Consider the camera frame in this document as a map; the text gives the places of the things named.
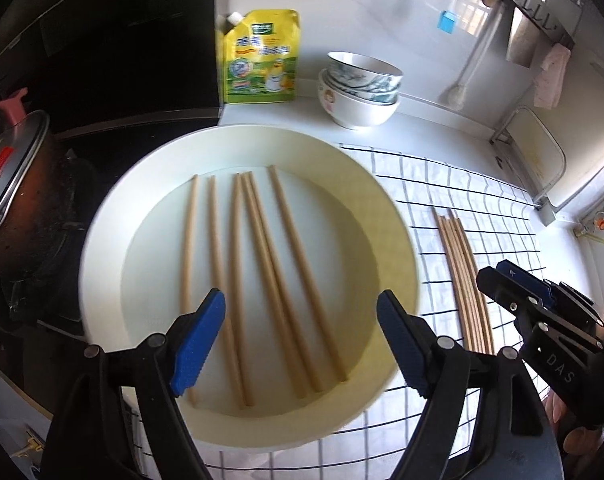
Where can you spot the steel cleaver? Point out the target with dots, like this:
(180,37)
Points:
(521,40)

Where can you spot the black range hood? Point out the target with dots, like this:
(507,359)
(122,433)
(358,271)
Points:
(132,60)

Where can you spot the white black-checked cloth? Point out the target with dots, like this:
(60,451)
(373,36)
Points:
(421,200)

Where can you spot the pale hanging dishcloth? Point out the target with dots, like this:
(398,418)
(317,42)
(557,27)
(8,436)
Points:
(551,80)

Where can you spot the yellow seasoning pouch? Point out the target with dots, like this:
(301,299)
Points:
(262,60)

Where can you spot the dark wall hook rail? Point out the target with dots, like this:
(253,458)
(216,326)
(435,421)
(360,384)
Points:
(556,15)

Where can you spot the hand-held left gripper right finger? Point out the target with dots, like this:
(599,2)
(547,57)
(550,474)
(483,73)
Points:
(399,347)

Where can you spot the black gas stove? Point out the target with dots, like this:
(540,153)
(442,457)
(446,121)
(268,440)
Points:
(67,250)

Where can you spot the brown cooking pot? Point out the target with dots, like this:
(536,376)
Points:
(37,220)

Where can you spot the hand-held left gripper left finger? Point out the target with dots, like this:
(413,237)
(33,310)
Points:
(197,350)

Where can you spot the person's right hand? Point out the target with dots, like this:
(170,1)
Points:
(579,447)

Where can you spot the large cream round plate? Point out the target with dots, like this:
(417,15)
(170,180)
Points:
(332,240)

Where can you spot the plain white bowl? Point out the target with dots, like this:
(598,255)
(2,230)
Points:
(357,114)

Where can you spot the light bamboo chopstick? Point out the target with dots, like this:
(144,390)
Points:
(272,280)
(307,275)
(218,250)
(188,240)
(234,240)

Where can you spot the blue-patterned white bowl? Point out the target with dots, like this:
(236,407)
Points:
(379,96)
(362,62)

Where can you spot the blue silicone basting brush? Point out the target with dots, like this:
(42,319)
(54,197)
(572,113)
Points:
(446,22)

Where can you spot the row of wooden chopsticks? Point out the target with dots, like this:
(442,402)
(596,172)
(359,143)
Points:
(464,280)

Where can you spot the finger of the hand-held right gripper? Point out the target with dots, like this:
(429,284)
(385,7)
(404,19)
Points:
(574,310)
(504,280)

